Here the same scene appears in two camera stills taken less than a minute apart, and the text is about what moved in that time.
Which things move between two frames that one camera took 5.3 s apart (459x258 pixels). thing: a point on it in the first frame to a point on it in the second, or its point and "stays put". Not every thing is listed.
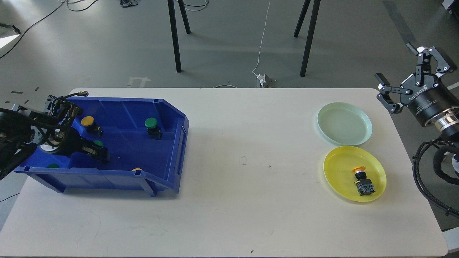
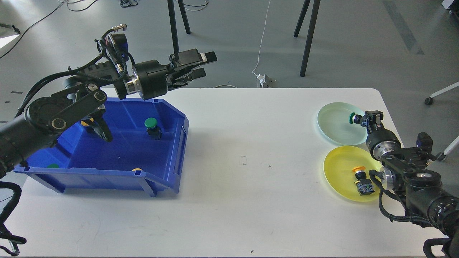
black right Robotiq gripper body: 427,95 to 382,141
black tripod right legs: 316,5 stays put
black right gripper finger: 423,55 to 371,120
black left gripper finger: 101,154 to 191,57
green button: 102,151 to 353,118
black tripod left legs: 173,23 stays put
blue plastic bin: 143,137 stays put
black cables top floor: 127,3 stays put
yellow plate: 340,178 stays put
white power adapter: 262,79 stays put
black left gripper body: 64,141 to 151,79
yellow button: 364,185 stays put
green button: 154,130 stays put
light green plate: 344,124 stays put
